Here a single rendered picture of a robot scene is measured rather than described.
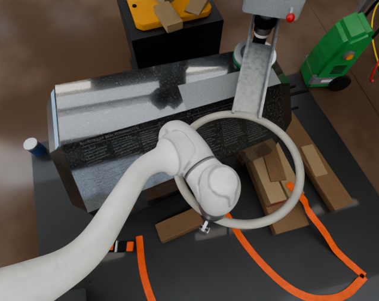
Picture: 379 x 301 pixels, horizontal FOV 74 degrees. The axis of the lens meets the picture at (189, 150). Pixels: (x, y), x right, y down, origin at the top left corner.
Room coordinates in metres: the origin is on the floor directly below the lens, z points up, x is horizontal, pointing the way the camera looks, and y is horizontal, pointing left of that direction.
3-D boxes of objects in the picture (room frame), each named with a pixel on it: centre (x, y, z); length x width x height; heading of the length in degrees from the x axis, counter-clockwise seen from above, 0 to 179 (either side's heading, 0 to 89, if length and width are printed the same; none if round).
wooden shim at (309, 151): (0.74, -0.93, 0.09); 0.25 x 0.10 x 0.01; 15
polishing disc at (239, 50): (0.99, -0.33, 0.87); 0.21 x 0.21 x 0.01
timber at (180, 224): (0.27, 0.06, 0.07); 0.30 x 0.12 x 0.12; 114
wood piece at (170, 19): (1.36, 0.13, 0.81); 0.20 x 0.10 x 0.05; 27
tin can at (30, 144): (0.84, 1.19, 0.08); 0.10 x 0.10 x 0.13
